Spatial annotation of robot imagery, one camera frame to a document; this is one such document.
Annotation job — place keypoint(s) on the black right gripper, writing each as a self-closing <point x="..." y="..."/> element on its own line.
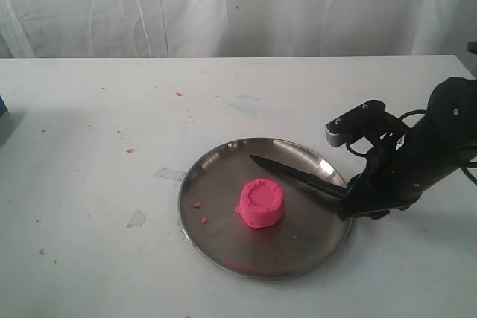
<point x="427" y="157"/>

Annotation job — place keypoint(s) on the black knife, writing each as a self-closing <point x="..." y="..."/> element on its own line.
<point x="305" y="178"/>

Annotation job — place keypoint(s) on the pink clay lump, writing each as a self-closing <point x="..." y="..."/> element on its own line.
<point x="261" y="204"/>

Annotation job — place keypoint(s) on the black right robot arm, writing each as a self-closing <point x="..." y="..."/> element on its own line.
<point x="452" y="104"/>

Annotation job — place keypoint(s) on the round steel plate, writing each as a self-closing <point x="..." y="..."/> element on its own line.
<point x="307" y="235"/>

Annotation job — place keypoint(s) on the clear tape piece upper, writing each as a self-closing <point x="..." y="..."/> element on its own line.
<point x="169" y="174"/>

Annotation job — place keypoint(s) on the clear tape piece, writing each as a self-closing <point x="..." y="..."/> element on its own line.
<point x="137" y="220"/>
<point x="169" y="174"/>

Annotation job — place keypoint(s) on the clear tape piece lower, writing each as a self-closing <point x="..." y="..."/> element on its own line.
<point x="137" y="220"/>

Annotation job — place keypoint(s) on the white backdrop curtain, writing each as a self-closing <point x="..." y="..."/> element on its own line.
<point x="235" y="28"/>

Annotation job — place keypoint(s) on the blue box at table edge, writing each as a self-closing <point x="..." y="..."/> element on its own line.
<point x="4" y="112"/>

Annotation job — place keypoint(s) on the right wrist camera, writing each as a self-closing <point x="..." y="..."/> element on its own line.
<point x="366" y="118"/>

